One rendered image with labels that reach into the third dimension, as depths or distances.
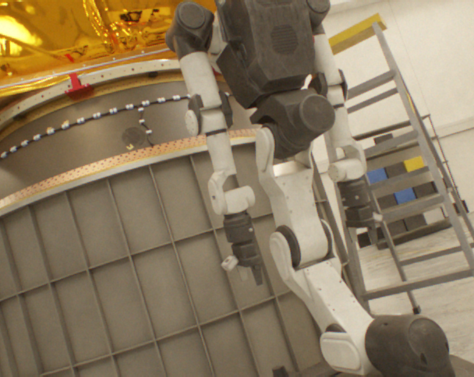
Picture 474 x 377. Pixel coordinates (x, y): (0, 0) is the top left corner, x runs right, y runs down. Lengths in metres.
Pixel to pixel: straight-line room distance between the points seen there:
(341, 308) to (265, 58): 0.77
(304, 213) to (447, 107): 8.54
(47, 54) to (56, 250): 1.01
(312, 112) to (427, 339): 0.65
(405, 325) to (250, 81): 0.80
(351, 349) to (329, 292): 0.23
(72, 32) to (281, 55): 1.56
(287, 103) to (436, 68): 8.83
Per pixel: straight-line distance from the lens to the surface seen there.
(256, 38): 1.50
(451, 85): 10.25
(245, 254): 1.51
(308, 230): 1.62
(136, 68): 2.71
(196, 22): 1.55
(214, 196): 1.50
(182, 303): 2.27
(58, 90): 2.74
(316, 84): 1.71
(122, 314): 2.31
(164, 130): 2.46
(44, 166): 2.56
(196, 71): 1.53
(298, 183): 1.61
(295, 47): 1.55
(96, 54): 2.84
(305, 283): 1.62
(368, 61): 9.68
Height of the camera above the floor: 0.63
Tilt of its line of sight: 6 degrees up
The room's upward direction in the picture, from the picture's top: 18 degrees counter-clockwise
